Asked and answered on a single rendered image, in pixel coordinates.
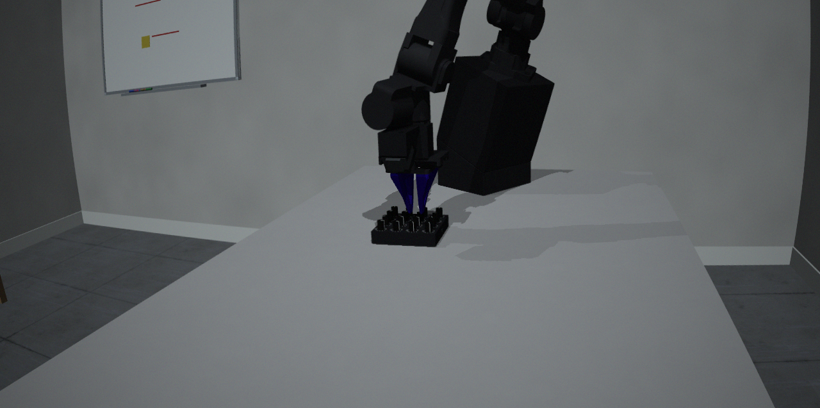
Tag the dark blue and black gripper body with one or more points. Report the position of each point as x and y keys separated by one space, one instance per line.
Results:
x=425 y=165

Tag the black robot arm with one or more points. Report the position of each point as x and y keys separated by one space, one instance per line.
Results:
x=422 y=68

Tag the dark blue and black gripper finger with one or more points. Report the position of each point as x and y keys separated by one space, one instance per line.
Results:
x=421 y=183
x=405 y=185

